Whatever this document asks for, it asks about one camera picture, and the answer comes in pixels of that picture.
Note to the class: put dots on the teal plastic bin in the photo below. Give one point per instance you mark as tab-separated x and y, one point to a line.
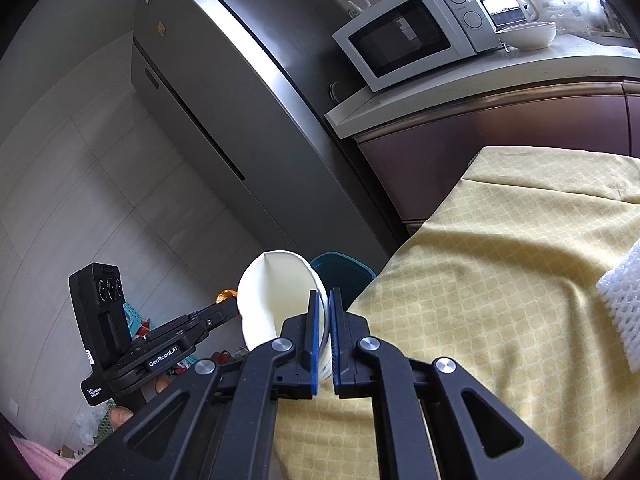
340	275

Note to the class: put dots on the white foam fruit net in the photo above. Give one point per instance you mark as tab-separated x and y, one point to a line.
622	300

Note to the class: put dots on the brown base cabinets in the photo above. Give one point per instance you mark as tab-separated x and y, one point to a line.
450	160

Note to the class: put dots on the large white bowl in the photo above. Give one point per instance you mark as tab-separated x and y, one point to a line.
527	35

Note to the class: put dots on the glass kettle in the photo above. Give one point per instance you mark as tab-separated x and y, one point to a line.
510	7

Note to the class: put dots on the person's left hand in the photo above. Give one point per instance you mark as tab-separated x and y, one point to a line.
121	416

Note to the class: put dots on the white kitchen countertop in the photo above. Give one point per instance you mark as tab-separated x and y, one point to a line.
450	90

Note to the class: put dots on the teal plastic basket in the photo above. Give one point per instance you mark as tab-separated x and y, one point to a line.
132	320

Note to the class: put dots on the small white figurine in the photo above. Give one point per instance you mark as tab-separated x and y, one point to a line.
359	5

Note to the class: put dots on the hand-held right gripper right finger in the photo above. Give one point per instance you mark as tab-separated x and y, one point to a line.
336	345

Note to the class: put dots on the yellow patterned tablecloth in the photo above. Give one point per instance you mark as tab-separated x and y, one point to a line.
500	285

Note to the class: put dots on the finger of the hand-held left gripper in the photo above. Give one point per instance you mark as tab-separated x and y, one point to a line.
217	312

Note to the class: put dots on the pile of clear plastic bags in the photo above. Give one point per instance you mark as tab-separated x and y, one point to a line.
565	7

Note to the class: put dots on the silver refrigerator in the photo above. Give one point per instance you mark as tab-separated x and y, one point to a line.
225	85

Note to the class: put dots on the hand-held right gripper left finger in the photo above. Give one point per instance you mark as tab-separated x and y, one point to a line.
312	345

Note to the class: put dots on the white paper cup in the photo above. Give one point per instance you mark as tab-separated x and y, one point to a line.
280	290

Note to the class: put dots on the clear plastic bag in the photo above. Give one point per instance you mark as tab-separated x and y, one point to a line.
95	425

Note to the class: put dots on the white microwave oven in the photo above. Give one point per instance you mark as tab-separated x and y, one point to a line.
400	35

